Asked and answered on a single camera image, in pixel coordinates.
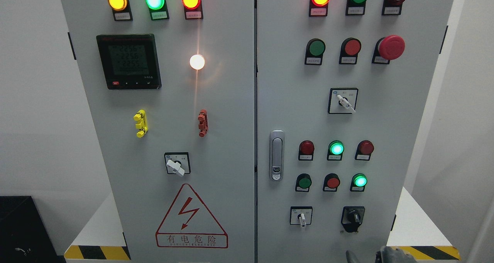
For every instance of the black rotary knob switch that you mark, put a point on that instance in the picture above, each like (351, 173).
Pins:
(352, 218)

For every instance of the dark red indicator middle left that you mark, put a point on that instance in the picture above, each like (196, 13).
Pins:
(306, 151)

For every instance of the white lit indicator lamp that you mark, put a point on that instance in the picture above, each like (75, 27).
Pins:
(197, 62)

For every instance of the green push button lower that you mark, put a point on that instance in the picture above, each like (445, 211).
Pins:
(303, 183)

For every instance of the green push button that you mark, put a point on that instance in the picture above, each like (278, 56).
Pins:
(303, 183)
(314, 52)

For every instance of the green lit indicator middle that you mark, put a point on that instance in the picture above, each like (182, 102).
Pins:
(335, 151)

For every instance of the green lit indicator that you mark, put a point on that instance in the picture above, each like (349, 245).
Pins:
(335, 151)
(158, 9)

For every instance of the left grey cabinet door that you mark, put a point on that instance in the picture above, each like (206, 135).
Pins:
(222, 162)

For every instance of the grey cabinet door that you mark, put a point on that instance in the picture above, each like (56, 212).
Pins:
(293, 97)
(222, 162)

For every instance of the red push button lower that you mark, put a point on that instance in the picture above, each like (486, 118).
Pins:
(331, 183)

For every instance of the red push button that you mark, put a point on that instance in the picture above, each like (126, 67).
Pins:
(349, 50)
(331, 183)

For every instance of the green push button upper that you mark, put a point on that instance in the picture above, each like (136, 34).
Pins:
(314, 52)

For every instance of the right grey cabinet door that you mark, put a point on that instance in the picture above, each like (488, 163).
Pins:
(293, 97)

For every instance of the red electrical hazard warning sticker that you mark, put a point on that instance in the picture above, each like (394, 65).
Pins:
(189, 223)

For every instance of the red indicator middle right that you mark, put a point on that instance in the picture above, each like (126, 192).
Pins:
(364, 150)

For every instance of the green indicator lower right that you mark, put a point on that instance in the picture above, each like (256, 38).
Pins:
(358, 183)

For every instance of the red push button upper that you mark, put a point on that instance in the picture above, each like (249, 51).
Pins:
(349, 50)

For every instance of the black digital power meter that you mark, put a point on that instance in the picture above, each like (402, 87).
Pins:
(129, 61)

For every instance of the red lit indicator top left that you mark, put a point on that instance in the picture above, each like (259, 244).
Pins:
(193, 9)

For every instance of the red lit indicator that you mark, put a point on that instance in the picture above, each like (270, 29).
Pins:
(193, 9)
(318, 8)

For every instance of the red lit indicator top right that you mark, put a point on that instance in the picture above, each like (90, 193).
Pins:
(318, 8)

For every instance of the green lit indicator top left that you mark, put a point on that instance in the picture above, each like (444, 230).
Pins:
(158, 9)

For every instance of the red emergency stop mushroom button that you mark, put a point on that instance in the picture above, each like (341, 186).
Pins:
(387, 49)

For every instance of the green indicator top right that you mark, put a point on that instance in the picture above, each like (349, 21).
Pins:
(355, 7)

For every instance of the yellow indicator light top left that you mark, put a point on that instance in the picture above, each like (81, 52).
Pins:
(121, 10)

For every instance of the white platform with hazard stripes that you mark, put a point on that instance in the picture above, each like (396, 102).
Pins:
(102, 240)

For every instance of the black box bottom left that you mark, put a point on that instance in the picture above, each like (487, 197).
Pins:
(23, 237)

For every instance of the silver door lock handle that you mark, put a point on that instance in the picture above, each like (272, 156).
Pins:
(276, 155)

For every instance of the white handle selector switch left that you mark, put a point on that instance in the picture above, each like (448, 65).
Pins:
(177, 163)

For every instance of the white handle selector switch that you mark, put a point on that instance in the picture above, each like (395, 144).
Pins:
(177, 163)
(342, 100)

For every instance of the white handle selector switch upper right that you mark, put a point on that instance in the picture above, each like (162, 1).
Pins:
(342, 100)

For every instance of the small white selector switch lower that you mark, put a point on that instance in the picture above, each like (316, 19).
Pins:
(301, 216)

